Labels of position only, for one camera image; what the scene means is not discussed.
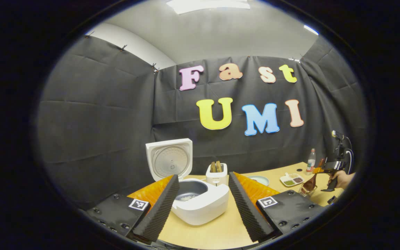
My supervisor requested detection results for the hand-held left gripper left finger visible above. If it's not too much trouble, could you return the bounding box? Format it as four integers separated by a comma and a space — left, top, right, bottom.
85, 174, 180, 243

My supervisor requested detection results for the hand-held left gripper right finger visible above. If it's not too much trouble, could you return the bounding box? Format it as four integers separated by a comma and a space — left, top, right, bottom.
228, 171, 325, 243

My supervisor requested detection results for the brown wooden spoon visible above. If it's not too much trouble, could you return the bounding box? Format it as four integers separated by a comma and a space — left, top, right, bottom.
302, 159, 325, 192

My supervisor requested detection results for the white rice cooker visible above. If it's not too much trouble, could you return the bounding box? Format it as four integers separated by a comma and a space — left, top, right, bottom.
145, 138, 230, 226

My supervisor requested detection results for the clear plastic water bottle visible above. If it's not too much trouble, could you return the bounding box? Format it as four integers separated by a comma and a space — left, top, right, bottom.
306, 149, 316, 175

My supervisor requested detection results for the white divided bean dish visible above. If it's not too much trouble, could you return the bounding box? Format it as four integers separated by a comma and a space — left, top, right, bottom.
280, 173, 305, 187

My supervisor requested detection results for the pale green plate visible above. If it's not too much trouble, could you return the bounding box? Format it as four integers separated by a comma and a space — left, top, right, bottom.
248, 175, 270, 186

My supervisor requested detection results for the white toaster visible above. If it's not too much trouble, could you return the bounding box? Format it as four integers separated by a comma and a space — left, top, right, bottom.
206, 163, 228, 186

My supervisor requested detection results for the large ceiling light panel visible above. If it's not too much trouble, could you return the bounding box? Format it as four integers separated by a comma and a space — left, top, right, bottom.
166, 0, 251, 15

